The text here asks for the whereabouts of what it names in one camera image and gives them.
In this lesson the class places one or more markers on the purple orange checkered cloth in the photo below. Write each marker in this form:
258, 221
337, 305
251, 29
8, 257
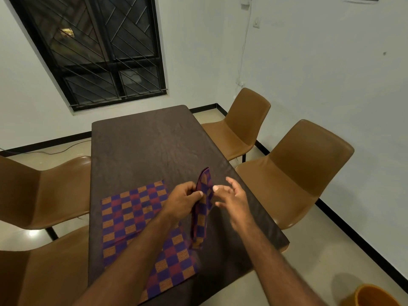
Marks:
134, 216

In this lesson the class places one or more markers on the person's left thumb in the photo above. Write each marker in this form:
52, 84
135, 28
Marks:
196, 195

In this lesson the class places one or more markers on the white wall socket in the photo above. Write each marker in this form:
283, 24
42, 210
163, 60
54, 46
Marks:
240, 83

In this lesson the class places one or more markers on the dark brown table cover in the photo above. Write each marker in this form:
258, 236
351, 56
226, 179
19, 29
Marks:
153, 146

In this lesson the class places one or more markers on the person's right hand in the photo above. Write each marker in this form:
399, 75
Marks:
239, 207

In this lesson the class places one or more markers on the person's left forearm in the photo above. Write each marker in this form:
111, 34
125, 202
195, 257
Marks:
134, 261

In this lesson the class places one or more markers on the white wall switch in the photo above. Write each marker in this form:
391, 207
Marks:
256, 23

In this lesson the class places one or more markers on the person's left hand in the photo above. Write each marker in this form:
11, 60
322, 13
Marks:
178, 200

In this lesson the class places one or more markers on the brown plastic chair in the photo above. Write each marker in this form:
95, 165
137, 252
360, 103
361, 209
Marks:
245, 117
47, 270
47, 194
302, 162

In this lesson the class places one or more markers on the white wall-mounted device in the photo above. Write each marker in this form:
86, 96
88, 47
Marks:
245, 1

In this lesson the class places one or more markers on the orange round bin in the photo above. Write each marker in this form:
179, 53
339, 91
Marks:
373, 297

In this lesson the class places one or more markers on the person's right forearm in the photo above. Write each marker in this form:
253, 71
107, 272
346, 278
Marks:
274, 267

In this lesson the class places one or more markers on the person's right thumb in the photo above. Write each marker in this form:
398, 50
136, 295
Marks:
223, 205

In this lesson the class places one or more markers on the person's right middle finger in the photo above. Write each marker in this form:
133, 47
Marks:
233, 184

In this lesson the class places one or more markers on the black window with grille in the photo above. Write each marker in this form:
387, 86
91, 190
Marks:
95, 44

